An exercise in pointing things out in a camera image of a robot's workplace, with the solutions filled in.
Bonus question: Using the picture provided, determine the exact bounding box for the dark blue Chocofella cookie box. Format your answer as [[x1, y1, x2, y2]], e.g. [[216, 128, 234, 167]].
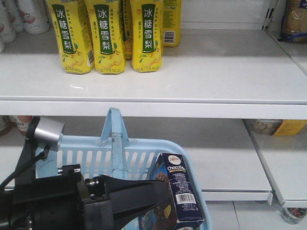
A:
[[139, 153, 205, 230]]

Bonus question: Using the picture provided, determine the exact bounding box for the white pink yogurt bottle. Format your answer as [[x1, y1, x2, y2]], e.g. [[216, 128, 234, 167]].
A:
[[16, 0, 49, 35]]

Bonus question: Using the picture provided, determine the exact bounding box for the white store shelving unit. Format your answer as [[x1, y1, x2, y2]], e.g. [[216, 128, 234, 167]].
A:
[[0, 0, 307, 206]]

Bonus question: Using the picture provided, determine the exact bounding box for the yellow pear drink bottle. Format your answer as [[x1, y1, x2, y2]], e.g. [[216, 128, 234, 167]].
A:
[[47, 0, 94, 75], [163, 0, 182, 47], [130, 0, 163, 73], [85, 0, 126, 75]]

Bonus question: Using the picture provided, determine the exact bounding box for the yellow pear drink bottle rear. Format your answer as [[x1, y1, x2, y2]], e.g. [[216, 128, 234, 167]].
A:
[[163, 0, 182, 47]]

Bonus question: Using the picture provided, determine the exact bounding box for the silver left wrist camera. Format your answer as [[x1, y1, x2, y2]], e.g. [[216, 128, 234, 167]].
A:
[[34, 117, 65, 152]]

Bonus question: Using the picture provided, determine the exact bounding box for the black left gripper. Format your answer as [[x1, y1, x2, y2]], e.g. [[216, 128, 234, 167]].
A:
[[0, 165, 114, 230]]

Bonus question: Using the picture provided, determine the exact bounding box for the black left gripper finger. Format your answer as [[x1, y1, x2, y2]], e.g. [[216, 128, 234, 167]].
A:
[[85, 175, 169, 228]]

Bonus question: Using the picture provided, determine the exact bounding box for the round cracker package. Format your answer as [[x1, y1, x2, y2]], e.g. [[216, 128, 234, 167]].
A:
[[280, 0, 307, 44]]

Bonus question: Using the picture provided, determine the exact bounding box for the yellow box lower shelf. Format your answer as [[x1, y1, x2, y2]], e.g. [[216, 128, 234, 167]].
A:
[[273, 119, 307, 136]]

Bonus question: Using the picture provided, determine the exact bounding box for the yellow pear drink bottle middle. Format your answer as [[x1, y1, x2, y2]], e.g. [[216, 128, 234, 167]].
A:
[[85, 0, 126, 75]]

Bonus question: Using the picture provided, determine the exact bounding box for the yellow pear drink bottle left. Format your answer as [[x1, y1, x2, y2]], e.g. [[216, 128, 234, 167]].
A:
[[47, 0, 94, 75]]

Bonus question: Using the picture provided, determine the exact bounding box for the yellow pear drink bottle right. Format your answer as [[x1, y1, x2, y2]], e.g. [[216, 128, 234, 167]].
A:
[[130, 0, 163, 73]]

